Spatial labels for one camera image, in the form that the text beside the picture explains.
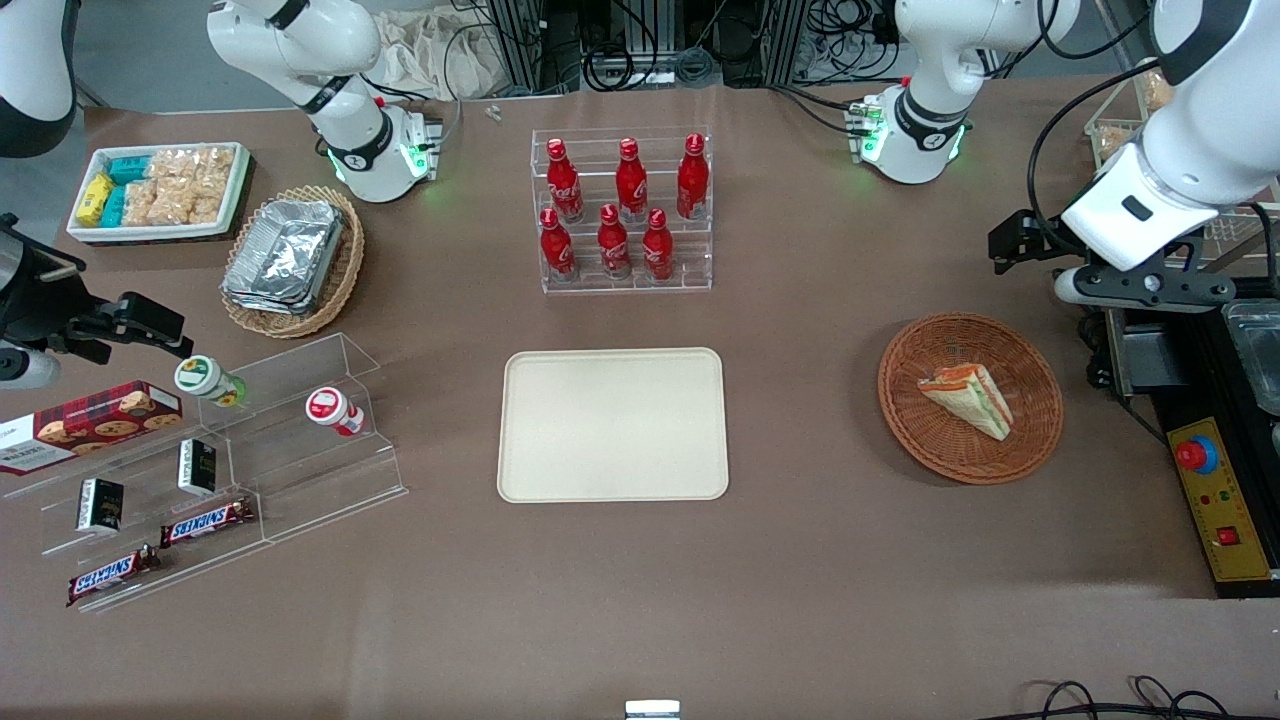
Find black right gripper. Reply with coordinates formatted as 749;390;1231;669
0;214;194;367

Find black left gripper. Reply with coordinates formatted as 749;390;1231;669
987;207;1103;277

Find white rectangular snack tray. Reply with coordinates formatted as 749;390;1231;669
66;141;252;245

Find wrapped triangle sandwich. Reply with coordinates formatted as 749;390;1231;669
916;362;1015;443

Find oval light wicker basket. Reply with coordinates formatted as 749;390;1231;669
219;184;366;340

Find round brown wicker basket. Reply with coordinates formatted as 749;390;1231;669
877;312;1065;487

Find beige plastic tray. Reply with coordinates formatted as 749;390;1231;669
496;346;731;504

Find green lid jar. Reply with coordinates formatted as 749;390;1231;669
174;355;247;409

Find red tartan cookie box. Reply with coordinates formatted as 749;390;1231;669
0;380;185;477

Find yellow snack packet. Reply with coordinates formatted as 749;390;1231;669
76;172;115;228

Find small black box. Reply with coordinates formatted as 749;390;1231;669
177;438;219;499
76;477;126;535

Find silver foil packet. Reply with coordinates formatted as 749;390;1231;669
221;197;347;317

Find red lid jar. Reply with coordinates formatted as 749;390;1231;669
305;386;367;439

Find Snickers chocolate bar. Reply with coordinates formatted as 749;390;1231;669
159;496;257;550
66;544;162;609

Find clear acrylic step shelf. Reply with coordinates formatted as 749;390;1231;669
0;332;410;614

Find black machine base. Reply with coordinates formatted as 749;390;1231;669
1085;298;1280;602

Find clear plastic container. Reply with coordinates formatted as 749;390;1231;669
1219;299;1280;417

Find red emergency stop button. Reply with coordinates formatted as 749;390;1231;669
1174;435;1220;477

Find clear acrylic bottle rack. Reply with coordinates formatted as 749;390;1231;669
529;126;715;295

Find red cola bottle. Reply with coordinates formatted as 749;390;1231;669
539;207;579;284
676;132;711;221
597;203;634;281
641;207;676;283
614;137;649;223
545;137;585;224

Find yellow control panel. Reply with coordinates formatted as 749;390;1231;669
1167;415;1280;585

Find crumpled beige cloth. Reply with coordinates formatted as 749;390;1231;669
372;8;513;102

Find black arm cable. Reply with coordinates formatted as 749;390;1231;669
1027;0;1163;237

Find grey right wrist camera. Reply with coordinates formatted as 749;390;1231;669
0;343;63;392

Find white wire rack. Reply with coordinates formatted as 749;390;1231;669
1084;58;1177;173

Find aluminium frame profile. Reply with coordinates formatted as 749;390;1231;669
488;0;583;97

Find black floor cables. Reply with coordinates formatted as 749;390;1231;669
1000;674;1280;720

